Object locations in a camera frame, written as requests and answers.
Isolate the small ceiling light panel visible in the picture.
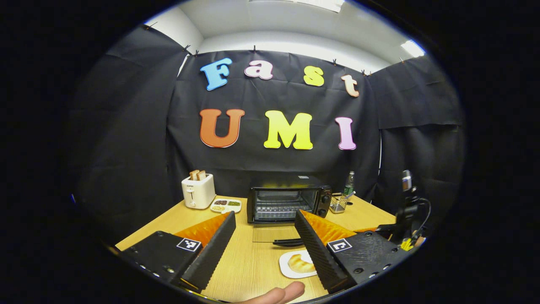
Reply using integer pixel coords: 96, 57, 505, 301
401, 40, 426, 58

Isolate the metal oven rack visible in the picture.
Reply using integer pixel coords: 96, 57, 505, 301
255, 202, 315, 220

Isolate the large ceiling light panel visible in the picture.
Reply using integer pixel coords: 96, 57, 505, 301
295, 0, 346, 12

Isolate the white toaster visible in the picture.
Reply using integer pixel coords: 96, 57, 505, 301
181, 173, 216, 209

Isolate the white plate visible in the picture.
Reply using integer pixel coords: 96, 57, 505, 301
279, 250, 318, 279

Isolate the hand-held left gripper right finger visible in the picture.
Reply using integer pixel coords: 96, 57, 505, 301
294, 209, 412, 294

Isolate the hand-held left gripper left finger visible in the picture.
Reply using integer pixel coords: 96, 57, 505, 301
120, 211, 237, 293

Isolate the green plastic bottle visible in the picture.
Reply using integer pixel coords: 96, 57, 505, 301
344, 171, 356, 199

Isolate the black electric oven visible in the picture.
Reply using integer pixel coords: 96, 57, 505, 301
247, 175, 333, 248

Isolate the white divided seasoning dish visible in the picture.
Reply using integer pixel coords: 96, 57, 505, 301
210, 198, 242, 214

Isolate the golden croissant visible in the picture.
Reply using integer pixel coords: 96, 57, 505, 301
288, 253, 316, 274

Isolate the metal wire basket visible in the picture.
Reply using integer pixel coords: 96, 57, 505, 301
330, 193, 348, 214

